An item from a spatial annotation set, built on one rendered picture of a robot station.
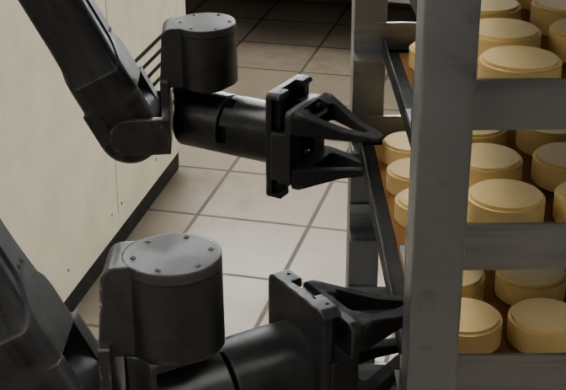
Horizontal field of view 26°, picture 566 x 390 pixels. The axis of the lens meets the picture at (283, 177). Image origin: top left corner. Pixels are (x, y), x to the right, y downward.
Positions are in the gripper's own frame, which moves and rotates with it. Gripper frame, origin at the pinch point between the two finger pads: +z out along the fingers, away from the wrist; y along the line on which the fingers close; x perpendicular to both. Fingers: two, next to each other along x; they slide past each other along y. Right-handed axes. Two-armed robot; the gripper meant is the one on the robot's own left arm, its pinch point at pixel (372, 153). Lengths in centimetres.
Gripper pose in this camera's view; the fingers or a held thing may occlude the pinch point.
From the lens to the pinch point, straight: 109.6
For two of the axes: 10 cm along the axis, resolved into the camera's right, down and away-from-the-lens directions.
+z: 8.7, 2.0, -4.4
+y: 0.0, -9.1, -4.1
